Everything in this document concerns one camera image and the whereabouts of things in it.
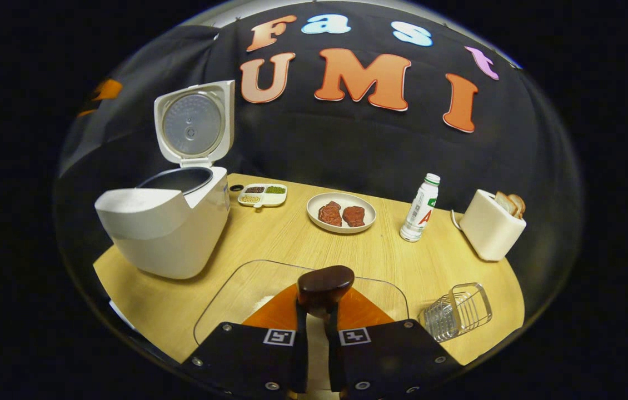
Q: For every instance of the dark wooden spoon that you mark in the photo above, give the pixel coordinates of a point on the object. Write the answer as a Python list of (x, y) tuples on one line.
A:
[(325, 286)]

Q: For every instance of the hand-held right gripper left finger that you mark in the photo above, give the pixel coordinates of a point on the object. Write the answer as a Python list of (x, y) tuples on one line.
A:
[(247, 361)]

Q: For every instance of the red raw steak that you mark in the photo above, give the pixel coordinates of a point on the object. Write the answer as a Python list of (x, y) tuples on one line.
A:
[(354, 216), (330, 214)]

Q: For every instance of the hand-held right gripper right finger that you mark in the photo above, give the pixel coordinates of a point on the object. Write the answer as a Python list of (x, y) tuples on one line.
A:
[(392, 361)]

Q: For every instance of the white toaster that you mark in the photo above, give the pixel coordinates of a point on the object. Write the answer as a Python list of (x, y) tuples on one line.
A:
[(489, 233)]

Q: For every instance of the green beans pile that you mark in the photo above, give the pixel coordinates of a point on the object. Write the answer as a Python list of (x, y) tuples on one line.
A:
[(275, 190)]

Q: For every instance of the bread slice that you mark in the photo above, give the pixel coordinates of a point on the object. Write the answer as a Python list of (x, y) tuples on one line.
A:
[(506, 203), (519, 205)]

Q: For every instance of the black backdrop cloth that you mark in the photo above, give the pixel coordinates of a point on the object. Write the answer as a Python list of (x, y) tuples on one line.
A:
[(347, 150)]

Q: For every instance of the round white plate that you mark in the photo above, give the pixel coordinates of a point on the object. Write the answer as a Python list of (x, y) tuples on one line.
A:
[(342, 197)]

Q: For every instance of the dark beans pile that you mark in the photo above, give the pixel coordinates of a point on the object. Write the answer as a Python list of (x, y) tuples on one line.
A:
[(254, 189)]

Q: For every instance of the white divided dish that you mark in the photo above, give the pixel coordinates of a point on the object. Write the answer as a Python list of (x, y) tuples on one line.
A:
[(275, 199)]

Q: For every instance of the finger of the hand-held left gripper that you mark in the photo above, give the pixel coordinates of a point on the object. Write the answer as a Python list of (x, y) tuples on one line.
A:
[(107, 90)]

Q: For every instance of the yellow beans pile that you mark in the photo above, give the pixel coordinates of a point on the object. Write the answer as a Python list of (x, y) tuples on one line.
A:
[(250, 199)]

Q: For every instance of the clear glass tray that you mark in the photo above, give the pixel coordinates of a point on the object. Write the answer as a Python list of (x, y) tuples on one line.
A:
[(230, 300)]

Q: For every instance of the white rice cooker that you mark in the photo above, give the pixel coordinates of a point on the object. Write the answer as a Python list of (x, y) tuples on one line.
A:
[(169, 233)]

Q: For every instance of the white milk bottle green cap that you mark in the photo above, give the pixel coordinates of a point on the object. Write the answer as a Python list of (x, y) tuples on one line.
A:
[(419, 211)]

